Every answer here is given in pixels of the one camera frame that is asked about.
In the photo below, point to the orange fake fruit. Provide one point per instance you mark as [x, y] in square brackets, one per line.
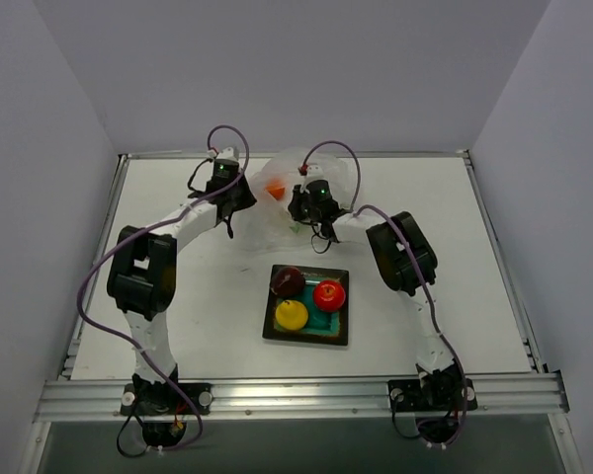
[276, 190]

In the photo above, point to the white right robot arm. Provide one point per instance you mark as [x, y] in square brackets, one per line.
[406, 263]

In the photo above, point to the yellow fake fruit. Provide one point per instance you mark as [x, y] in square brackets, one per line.
[291, 315]

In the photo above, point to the aluminium front rail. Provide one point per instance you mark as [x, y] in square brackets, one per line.
[307, 398]

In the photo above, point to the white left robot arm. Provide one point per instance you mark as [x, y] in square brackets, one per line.
[143, 274]

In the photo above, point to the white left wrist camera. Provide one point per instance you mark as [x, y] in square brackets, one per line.
[229, 153]

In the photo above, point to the dark brown fake fruit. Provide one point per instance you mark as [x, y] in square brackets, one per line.
[287, 282]

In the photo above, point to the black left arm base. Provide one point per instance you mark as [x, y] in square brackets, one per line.
[164, 418]

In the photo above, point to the teal square ceramic plate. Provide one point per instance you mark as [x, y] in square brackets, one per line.
[321, 328]

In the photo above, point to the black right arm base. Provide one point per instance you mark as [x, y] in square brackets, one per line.
[440, 409]

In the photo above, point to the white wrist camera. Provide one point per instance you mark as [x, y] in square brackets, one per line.
[309, 174]
[229, 153]

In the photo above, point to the red fake fruit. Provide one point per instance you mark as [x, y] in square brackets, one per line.
[329, 296]

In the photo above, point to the translucent white plastic bag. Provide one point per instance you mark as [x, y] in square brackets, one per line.
[268, 225]

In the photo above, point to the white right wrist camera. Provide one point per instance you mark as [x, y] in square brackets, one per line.
[309, 174]

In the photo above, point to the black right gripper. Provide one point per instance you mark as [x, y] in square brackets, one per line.
[299, 206]

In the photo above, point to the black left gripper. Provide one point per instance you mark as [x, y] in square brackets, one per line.
[242, 196]

